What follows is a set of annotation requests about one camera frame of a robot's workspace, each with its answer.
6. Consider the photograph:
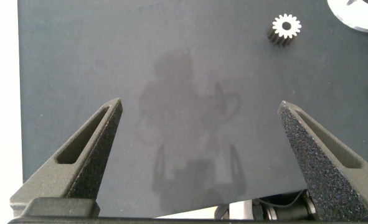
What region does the round white plate with pins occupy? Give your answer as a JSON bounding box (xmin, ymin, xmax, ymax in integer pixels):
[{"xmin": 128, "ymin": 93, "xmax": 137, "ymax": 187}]
[{"xmin": 326, "ymin": 0, "xmax": 368, "ymax": 34}]

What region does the dark mat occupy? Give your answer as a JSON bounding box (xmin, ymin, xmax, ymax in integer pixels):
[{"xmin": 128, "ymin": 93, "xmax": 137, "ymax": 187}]
[{"xmin": 17, "ymin": 0, "xmax": 368, "ymax": 218}]

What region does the small steel gear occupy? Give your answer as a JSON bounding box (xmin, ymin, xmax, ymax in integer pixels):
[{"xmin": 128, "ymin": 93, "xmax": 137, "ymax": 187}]
[{"xmin": 267, "ymin": 13, "xmax": 303, "ymax": 48}]

